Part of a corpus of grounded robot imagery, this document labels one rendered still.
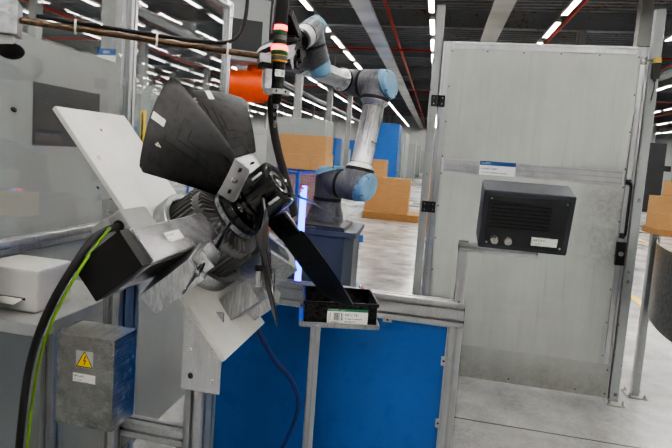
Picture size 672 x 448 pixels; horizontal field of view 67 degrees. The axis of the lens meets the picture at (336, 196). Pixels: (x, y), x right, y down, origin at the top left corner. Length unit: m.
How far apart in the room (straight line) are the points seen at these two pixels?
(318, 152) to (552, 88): 6.63
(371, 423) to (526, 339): 1.62
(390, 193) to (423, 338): 8.92
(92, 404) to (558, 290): 2.54
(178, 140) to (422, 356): 1.08
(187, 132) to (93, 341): 0.54
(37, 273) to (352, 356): 0.98
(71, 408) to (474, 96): 2.50
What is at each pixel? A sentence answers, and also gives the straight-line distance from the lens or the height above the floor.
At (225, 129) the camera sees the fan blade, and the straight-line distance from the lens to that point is 1.36.
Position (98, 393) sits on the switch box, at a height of 0.71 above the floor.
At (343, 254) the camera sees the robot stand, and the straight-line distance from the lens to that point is 2.00.
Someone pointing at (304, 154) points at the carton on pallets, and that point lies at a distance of 9.61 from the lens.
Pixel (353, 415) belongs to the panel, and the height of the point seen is 0.43.
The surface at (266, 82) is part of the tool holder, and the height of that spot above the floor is 1.47.
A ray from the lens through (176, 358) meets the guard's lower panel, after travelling 2.64.
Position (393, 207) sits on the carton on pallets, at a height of 0.26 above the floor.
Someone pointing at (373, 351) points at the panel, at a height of 0.66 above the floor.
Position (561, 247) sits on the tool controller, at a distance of 1.67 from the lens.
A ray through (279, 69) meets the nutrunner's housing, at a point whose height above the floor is 1.51.
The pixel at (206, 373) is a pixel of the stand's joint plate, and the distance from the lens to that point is 1.32.
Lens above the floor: 1.30
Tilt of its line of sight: 5 degrees down
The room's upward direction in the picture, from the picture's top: 4 degrees clockwise
